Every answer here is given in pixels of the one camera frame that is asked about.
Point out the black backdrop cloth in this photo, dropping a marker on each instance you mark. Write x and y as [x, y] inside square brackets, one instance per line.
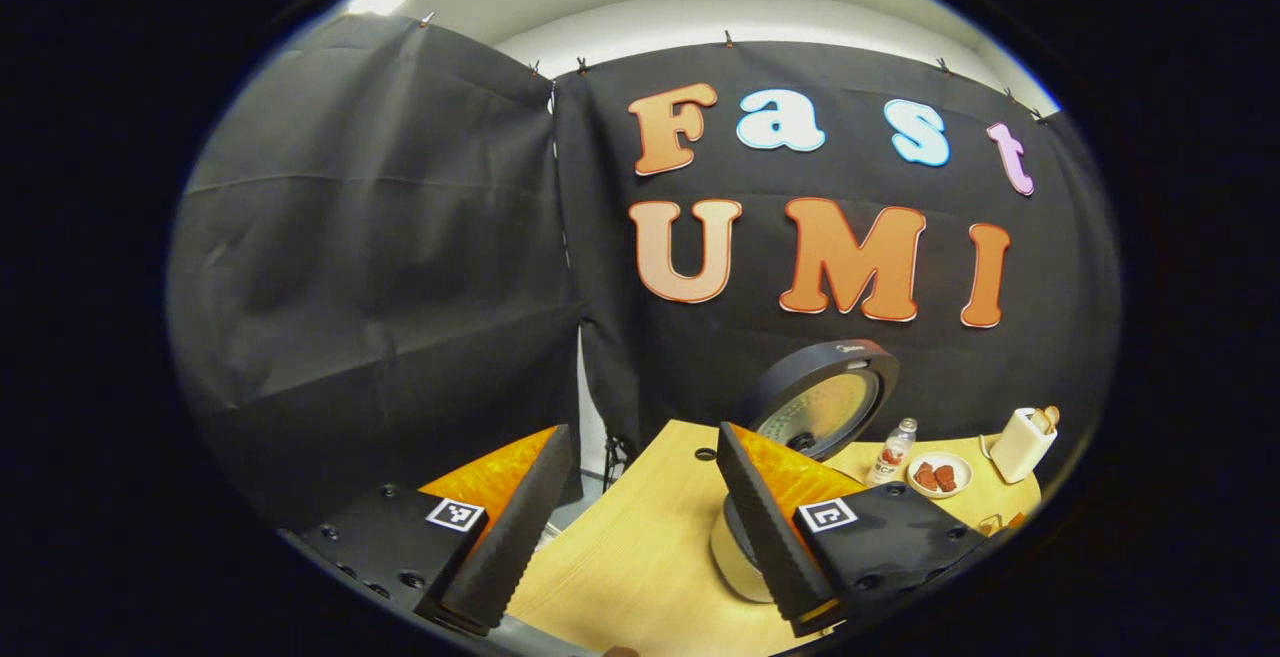
[400, 237]

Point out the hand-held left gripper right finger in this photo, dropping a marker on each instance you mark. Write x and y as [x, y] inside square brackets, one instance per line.
[765, 527]

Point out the black and cream rice cooker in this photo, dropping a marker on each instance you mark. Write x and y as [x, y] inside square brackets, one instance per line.
[820, 402]

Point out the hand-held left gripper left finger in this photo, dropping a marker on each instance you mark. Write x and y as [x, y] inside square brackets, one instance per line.
[520, 537]

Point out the red meat piece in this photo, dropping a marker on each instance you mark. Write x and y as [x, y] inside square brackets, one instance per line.
[946, 477]
[926, 477]

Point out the white round plate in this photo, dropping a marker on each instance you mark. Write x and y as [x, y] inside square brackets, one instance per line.
[960, 477]

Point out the white toaster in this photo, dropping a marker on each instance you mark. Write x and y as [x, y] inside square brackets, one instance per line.
[1015, 447]

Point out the small clear drink bottle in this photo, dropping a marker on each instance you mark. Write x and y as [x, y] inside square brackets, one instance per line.
[892, 455]

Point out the clear chopstick holder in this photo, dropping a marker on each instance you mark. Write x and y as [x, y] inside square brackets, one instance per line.
[992, 525]

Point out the row of black cloth clips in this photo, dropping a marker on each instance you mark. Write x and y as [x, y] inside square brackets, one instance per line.
[728, 39]

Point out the toasted bread slice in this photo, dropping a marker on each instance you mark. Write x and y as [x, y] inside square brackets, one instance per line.
[1052, 415]
[1040, 422]

